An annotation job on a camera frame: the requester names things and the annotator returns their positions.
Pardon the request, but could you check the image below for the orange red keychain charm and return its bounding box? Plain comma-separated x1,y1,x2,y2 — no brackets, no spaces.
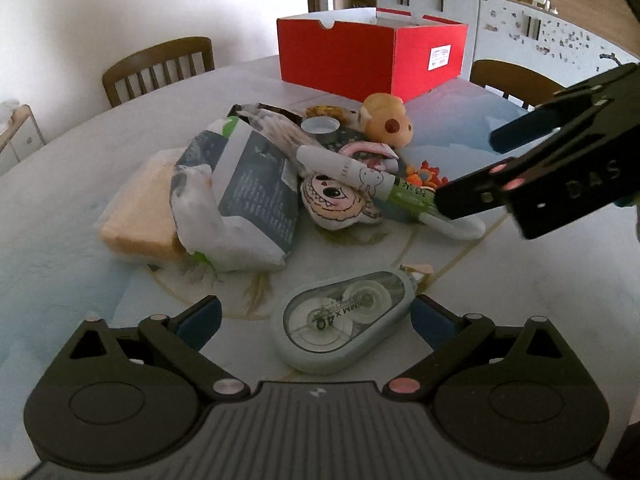
405,160,449,191

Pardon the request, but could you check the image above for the white green tube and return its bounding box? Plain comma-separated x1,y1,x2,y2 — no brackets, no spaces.
296,145,486,240

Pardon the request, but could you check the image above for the pink white small pouch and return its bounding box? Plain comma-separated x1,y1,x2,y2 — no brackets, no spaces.
337,141,399,174

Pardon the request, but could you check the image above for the orange plush toy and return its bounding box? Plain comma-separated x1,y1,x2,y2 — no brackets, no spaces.
359,93,413,148

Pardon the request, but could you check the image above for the labubu face plush pillow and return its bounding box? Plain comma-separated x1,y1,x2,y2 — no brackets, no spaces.
300,174,382,231

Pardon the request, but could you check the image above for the bagged bread slice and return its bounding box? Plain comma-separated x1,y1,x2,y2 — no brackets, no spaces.
98,148,186,264

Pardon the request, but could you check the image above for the pale green correction tape dispenser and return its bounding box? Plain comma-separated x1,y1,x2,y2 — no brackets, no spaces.
271,263,433,375

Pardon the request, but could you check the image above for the white grey plastic package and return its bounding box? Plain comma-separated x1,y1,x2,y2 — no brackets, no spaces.
169,116,298,272

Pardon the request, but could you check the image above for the brown wooden chair right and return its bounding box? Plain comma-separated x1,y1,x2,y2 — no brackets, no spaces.
470,60,564,110

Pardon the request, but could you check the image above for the brown wooden chair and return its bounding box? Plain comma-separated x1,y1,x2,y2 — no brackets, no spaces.
470,60,564,110
102,36,215,107

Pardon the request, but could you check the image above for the white cabinet with stickers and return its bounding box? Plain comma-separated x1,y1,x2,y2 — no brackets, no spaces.
474,0,639,87

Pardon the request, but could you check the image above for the small grey round tin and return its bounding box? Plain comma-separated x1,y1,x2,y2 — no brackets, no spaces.
300,116,341,145

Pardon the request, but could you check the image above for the white shoe cabinet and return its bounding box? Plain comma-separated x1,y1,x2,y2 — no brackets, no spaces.
376,0,480,61

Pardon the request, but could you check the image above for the yellow wrapped snack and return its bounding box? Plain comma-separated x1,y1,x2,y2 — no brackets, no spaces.
305,104,359,128

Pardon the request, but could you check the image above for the red cardboard shoe box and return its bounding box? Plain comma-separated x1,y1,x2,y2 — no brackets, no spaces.
277,8,469,102

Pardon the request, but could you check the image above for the black snack packet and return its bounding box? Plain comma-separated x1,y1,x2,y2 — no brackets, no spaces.
228,103,364,158

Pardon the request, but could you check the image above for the small white side cabinet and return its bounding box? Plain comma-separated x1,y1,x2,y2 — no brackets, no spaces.
0,104,46,176

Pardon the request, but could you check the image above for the brown wooden chair left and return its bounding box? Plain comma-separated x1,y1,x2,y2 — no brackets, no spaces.
102,36,215,107

